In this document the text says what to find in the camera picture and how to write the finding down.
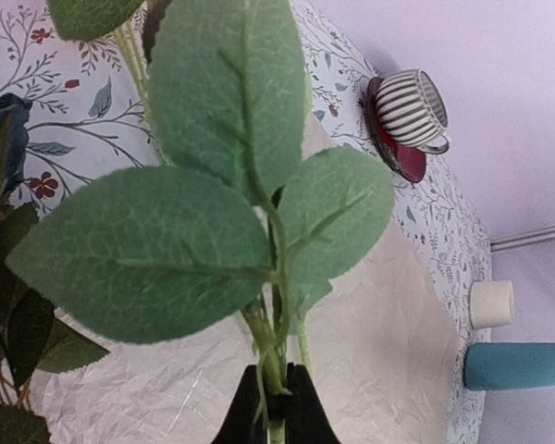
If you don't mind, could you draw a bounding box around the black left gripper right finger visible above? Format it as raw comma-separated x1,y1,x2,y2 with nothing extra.
284,364,338,444

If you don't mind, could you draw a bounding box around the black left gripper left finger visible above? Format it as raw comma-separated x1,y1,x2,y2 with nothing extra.
216,365,267,444

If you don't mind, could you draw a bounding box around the cream wrapping paper sheet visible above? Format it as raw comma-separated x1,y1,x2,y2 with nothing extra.
27,110,462,444

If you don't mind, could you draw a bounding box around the teal vase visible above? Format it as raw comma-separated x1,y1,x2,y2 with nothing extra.
463,342,555,391

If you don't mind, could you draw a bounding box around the flower bouquet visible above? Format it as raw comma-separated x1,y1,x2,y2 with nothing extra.
47,0,169,124

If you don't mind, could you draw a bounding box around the cream mug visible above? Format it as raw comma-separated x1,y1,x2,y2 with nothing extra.
469,280,514,329

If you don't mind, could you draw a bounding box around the dark red saucer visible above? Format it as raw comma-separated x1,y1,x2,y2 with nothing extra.
363,76,426,183

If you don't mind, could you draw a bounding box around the striped cup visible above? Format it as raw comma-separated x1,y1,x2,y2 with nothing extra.
375,68,450,155

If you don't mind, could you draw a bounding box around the right aluminium frame post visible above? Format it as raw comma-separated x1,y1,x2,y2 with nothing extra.
490,226,555,253

